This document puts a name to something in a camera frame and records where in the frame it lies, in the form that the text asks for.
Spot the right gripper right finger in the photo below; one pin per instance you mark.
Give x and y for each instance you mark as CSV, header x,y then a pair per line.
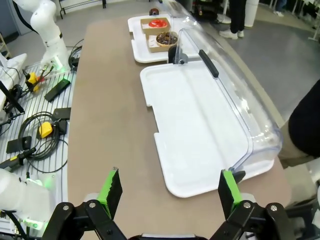
x,y
225,192

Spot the red glazed donut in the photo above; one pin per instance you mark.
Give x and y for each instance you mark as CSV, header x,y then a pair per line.
x,y
162,24

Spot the grey slotted aluminium base plate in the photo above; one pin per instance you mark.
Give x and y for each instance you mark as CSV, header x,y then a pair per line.
x,y
37,105

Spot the white printed paper liner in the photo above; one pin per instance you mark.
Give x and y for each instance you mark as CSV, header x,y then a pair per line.
x,y
152,41
145,25

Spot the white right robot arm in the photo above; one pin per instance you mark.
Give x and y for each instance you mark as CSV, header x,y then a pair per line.
x,y
17,190

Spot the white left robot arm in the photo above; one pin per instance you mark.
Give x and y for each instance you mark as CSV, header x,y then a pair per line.
x,y
47,25

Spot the yellow emergency stop box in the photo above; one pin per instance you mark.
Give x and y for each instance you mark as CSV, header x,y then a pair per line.
x,y
32,80

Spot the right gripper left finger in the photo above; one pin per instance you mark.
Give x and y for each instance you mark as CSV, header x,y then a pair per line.
x,y
113,192

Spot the chocolate donut in box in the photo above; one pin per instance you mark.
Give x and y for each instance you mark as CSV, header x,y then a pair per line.
x,y
160,49

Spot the white plastic display tray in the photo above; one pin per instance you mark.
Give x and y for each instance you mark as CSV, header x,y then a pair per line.
x,y
140,50
190,125

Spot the bystander with white sneakers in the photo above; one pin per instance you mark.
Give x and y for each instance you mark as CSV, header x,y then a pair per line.
x,y
236,15

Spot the person in black shirt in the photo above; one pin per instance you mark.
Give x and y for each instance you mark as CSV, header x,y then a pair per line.
x,y
307,120

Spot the chocolate donut with nuts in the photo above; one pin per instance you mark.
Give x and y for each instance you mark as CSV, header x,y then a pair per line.
x,y
162,41

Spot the white cylindrical stand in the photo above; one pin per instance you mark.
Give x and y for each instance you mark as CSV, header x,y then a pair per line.
x,y
252,12

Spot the white side desk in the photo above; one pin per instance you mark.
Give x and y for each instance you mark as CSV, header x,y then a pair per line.
x,y
15,62

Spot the red donut in box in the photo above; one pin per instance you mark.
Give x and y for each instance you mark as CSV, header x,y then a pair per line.
x,y
160,31

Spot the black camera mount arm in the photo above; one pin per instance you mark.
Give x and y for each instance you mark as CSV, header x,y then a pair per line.
x,y
12,98

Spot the flat black box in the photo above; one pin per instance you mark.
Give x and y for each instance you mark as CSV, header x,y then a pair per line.
x,y
62,113
57,89
18,144

